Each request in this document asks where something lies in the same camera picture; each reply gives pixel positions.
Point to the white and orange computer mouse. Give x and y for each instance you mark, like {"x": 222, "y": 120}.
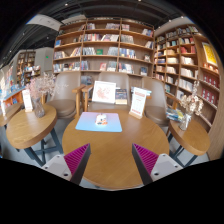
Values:
{"x": 101, "y": 119}

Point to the small white card stand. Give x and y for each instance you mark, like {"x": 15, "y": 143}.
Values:
{"x": 27, "y": 100}

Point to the round wooden side table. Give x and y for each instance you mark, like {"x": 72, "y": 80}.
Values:
{"x": 190, "y": 136}
{"x": 30, "y": 126}

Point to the dark blue book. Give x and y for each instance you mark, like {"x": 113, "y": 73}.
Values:
{"x": 121, "y": 96}

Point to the pink and blue mouse pad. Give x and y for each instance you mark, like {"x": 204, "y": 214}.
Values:
{"x": 86, "y": 123}

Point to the stack of blue magazines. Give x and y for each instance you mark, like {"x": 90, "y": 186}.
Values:
{"x": 174, "y": 115}

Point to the glass vase with pink flowers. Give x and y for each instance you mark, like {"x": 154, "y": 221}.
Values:
{"x": 38, "y": 108}

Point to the white framed floral picture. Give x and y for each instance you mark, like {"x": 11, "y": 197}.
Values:
{"x": 104, "y": 92}

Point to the tall wooden bookshelf unit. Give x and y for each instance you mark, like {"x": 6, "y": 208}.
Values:
{"x": 103, "y": 43}

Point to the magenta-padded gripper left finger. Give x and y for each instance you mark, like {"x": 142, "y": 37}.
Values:
{"x": 58, "y": 165}

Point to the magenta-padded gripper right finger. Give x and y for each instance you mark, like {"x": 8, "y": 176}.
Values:
{"x": 165, "y": 165}

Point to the curved wooden bookshelf unit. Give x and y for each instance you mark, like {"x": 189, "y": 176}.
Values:
{"x": 186, "y": 60}

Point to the distant wooden bookshelf unit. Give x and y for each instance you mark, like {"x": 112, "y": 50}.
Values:
{"x": 26, "y": 63}

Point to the low orange display shelf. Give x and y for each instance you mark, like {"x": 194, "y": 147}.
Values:
{"x": 13, "y": 96}

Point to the white red sign, wooden base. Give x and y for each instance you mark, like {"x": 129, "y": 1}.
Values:
{"x": 137, "y": 101}

